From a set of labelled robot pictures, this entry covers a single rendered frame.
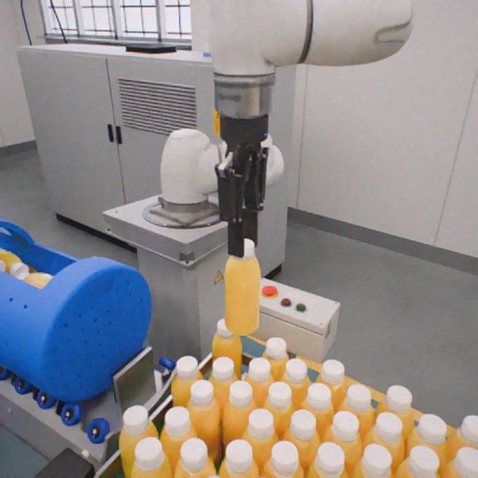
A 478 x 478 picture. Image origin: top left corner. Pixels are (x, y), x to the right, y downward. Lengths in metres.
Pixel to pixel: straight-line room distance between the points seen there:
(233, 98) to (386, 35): 0.22
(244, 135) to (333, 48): 0.17
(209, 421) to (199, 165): 0.79
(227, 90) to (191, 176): 0.74
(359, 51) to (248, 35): 0.16
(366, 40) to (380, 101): 2.68
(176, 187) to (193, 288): 0.33
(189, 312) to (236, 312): 0.68
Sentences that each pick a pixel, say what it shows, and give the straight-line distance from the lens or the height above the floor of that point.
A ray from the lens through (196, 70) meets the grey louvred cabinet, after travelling 2.49.
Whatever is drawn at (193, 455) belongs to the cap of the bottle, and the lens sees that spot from 0.72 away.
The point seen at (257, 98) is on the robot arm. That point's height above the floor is 1.56.
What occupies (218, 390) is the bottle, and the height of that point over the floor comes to 1.04.
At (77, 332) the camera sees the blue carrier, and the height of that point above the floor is 1.14.
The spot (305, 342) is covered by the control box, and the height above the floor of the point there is 1.05.
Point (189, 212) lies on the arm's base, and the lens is 1.39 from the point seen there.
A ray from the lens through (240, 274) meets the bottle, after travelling 0.75.
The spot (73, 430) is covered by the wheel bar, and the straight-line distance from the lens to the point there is 0.99.
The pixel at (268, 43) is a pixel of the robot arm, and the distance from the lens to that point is 0.62.
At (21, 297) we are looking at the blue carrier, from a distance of 0.89.
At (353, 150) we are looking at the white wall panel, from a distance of 3.47.
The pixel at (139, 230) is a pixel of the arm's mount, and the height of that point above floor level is 1.07.
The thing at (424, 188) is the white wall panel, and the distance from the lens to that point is 3.37.
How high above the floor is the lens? 1.66
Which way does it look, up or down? 27 degrees down
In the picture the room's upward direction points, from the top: straight up
